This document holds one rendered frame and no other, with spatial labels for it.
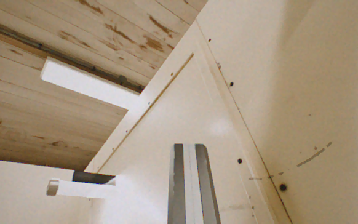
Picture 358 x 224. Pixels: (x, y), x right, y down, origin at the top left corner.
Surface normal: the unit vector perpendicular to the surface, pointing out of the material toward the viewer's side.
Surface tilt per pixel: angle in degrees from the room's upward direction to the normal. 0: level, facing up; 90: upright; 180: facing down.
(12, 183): 90
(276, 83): 90
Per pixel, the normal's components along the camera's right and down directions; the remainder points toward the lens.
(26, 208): 0.58, -0.61
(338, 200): -0.80, -0.28
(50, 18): 0.16, 0.75
